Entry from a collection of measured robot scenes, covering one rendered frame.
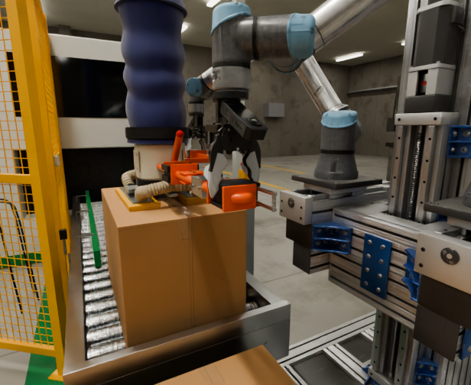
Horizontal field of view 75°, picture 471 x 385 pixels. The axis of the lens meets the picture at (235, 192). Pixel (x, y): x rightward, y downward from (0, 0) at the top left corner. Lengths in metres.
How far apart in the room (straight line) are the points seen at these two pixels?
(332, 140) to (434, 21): 0.41
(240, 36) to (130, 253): 0.62
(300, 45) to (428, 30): 0.52
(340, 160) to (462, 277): 0.53
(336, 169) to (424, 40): 0.43
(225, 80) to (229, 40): 0.07
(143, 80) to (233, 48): 0.53
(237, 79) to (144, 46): 0.55
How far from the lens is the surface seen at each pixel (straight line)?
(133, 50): 1.13
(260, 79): 12.72
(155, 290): 0.98
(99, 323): 1.27
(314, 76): 1.28
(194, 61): 11.58
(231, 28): 0.62
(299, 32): 0.61
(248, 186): 0.60
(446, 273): 0.76
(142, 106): 1.10
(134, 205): 1.03
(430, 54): 1.04
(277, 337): 1.19
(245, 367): 1.00
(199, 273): 1.00
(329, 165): 1.09
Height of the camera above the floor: 1.21
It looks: 12 degrees down
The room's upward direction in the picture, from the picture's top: straight up
